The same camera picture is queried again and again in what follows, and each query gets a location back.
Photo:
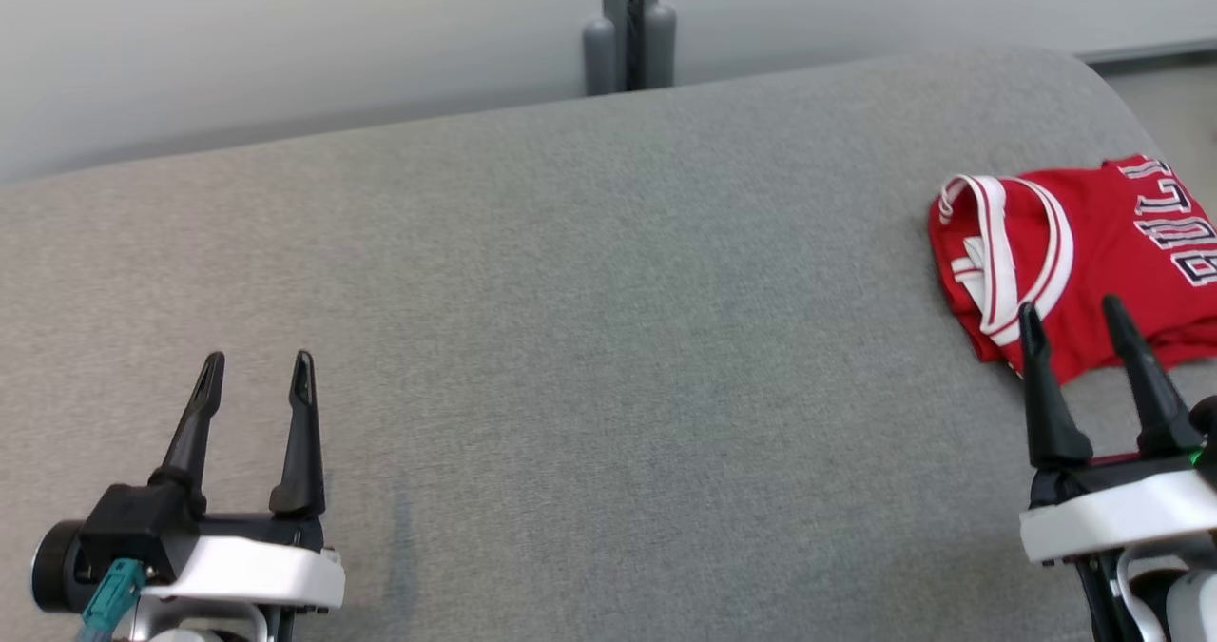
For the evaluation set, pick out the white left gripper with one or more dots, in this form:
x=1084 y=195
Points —
x=257 y=571

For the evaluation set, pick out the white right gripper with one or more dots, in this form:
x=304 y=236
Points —
x=1112 y=523

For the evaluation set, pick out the red basketball jersey white trim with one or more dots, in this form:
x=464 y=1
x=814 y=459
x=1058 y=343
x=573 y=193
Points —
x=1112 y=243

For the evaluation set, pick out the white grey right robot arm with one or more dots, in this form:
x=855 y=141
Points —
x=1179 y=604

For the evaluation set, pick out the grey fabric sofa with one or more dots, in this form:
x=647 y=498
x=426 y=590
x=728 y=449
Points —
x=570 y=338

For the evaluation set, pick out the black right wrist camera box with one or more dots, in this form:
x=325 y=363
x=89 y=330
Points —
x=1206 y=442

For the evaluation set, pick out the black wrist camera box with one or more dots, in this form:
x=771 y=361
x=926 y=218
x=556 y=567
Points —
x=1206 y=442
x=133 y=528

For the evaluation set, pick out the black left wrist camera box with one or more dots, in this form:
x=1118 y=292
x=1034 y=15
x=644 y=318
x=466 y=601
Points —
x=133 y=528

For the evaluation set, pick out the grey wall baseboard strip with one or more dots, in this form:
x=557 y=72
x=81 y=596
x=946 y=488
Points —
x=1150 y=49

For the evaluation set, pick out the grey metal partition post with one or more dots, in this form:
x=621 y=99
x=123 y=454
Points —
x=630 y=24

